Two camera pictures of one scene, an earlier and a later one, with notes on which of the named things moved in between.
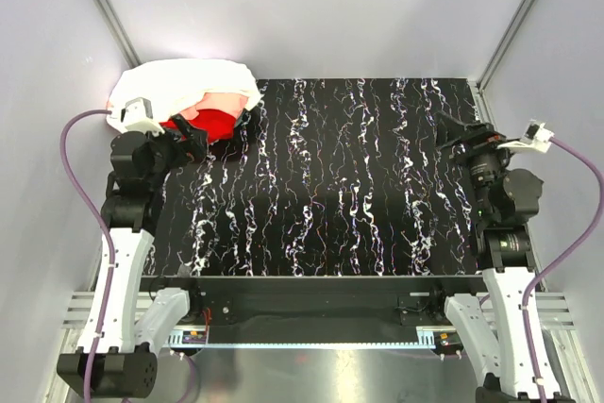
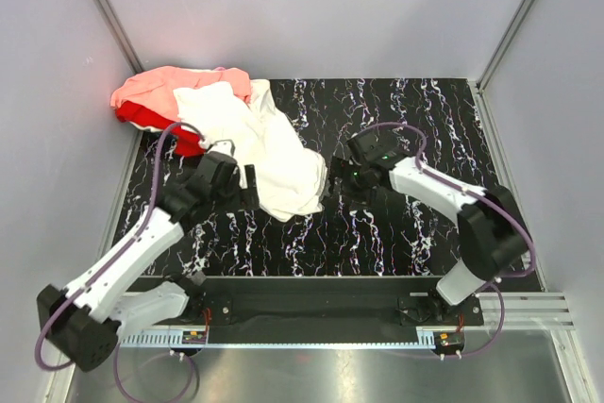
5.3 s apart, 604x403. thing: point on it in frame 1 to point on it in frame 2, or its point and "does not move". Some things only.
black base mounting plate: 318,301 does not move
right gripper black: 477,140 to 341,168
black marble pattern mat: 328,177 does not move
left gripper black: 195,142 to 239,203
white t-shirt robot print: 168,82 to 291,177
